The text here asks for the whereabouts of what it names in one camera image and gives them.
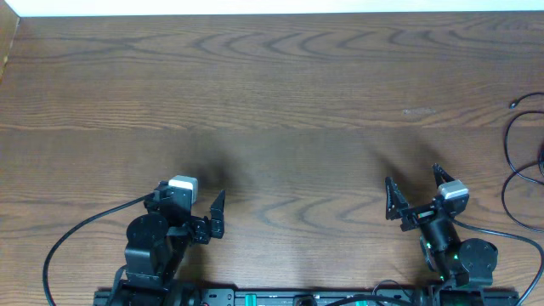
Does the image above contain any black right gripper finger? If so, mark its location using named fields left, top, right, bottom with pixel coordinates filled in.
left=385, top=177, right=409, bottom=220
left=432, top=163, right=455, bottom=187

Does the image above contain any black USB cable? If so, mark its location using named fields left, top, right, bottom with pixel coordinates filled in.
left=503, top=91, right=544, bottom=186

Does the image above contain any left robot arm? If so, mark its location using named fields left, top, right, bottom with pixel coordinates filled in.
left=93, top=175, right=226, bottom=306

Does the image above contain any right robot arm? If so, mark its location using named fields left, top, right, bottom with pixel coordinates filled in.
left=385, top=164, right=498, bottom=305

